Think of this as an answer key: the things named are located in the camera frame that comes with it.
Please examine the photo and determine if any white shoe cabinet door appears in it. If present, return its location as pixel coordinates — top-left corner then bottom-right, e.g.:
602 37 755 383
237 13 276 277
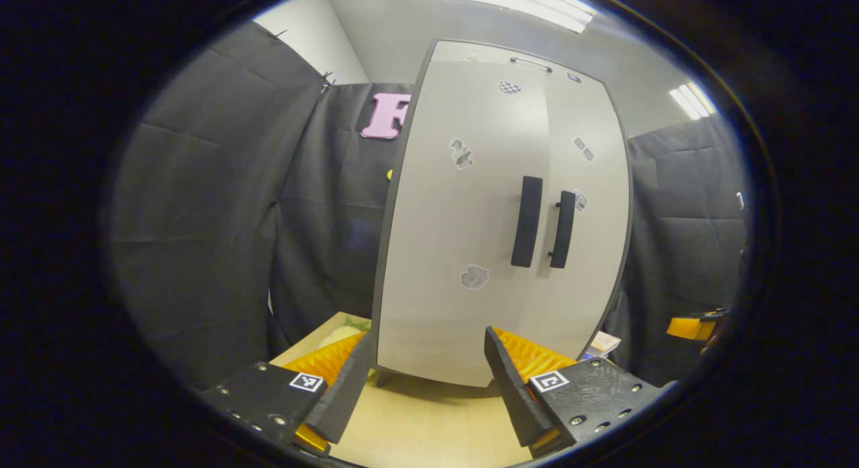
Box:
376 58 552 388
537 68 631 361

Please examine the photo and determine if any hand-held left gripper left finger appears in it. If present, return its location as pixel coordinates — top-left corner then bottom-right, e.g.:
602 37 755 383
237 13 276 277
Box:
200 330 375 455

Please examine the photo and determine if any yellow plush toy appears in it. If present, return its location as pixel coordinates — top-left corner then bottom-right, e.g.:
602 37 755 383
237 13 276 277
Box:
319 317 373 351

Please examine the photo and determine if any grey white shoe cabinet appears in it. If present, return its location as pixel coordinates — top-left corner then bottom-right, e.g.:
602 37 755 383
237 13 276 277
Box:
371 38 633 388

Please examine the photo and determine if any black backdrop cloth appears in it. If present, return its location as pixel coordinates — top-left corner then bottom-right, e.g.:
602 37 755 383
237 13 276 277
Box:
107 21 752 391

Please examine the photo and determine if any black door handle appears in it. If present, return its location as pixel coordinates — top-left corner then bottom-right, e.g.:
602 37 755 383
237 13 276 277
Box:
510 176 544 269
548 190 576 269

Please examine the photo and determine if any ceiling light panel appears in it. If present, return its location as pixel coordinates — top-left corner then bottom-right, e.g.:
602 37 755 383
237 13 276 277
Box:
668 82 717 121
435 0 598 34

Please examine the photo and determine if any white book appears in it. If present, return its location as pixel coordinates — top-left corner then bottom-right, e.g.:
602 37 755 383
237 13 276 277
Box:
584 331 621 359

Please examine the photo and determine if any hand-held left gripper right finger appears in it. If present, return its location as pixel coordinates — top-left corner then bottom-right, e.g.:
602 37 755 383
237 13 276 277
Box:
485 326 672 459

